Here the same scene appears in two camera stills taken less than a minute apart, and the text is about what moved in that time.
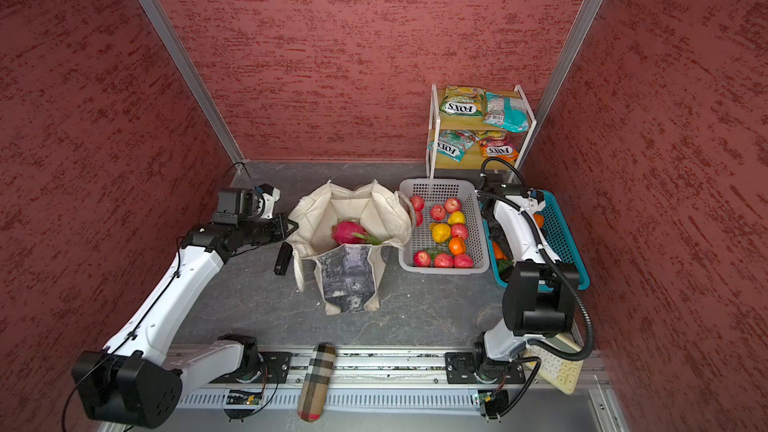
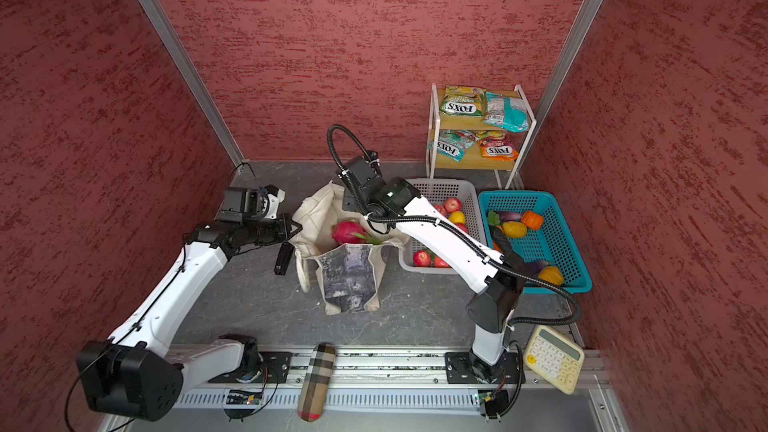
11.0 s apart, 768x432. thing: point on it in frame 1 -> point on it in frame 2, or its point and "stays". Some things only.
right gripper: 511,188 -> 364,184
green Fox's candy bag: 452,144 stays
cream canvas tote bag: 351,276 stays
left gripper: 280,234 stays
